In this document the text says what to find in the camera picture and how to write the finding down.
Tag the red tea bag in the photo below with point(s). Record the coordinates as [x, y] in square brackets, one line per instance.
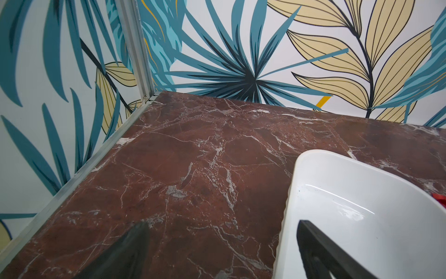
[440, 199]

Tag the white plastic storage box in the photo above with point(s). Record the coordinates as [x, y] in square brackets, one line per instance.
[388, 225]

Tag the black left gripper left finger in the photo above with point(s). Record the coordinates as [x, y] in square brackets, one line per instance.
[124, 259]

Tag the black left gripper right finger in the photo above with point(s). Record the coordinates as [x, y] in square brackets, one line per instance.
[323, 259]

